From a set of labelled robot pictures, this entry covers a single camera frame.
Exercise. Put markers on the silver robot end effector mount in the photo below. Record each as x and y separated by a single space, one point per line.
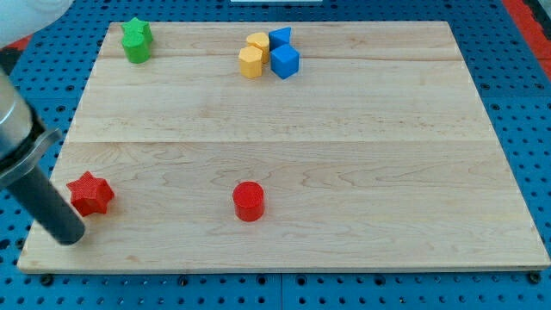
24 136

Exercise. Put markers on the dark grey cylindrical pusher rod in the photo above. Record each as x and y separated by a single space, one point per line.
41 199

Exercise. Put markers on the red star block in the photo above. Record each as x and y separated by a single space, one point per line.
90 195

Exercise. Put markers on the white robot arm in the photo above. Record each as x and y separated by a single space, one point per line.
21 18

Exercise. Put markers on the green star block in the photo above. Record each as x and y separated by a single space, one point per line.
135 25

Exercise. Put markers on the green cylinder block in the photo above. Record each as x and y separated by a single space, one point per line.
136 47

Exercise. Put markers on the wooden board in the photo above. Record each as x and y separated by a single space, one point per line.
376 156

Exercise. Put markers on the red cylinder block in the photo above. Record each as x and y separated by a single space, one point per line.
248 200

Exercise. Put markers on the yellow hexagon block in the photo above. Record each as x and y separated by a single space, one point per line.
250 62

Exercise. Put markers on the blue cube block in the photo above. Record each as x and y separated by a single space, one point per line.
285 61

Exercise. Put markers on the blue triangle block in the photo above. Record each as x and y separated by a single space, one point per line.
279 37

